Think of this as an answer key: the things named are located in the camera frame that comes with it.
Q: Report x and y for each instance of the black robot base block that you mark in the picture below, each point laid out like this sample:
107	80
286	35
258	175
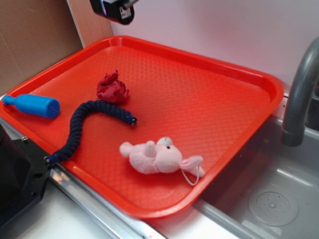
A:
23	177

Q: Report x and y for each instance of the red plastic tray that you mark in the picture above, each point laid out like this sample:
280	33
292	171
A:
207	107

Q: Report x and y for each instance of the grey plastic sink basin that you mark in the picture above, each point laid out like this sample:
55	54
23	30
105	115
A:
268	190

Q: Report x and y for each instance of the blue plastic bottle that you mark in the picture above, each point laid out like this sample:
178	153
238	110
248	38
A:
41	106

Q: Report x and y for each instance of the pink plush toy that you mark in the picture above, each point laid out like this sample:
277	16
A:
162	157

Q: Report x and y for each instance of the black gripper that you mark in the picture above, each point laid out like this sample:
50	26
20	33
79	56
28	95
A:
120	11

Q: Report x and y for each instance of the grey sink faucet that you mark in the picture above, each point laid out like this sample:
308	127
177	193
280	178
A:
302	109

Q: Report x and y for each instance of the red paper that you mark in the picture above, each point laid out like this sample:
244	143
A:
111	90

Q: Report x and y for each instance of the brown cardboard panel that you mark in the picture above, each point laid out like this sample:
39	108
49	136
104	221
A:
36	34

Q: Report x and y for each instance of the silver metal rail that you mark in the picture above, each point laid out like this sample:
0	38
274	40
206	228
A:
69	211

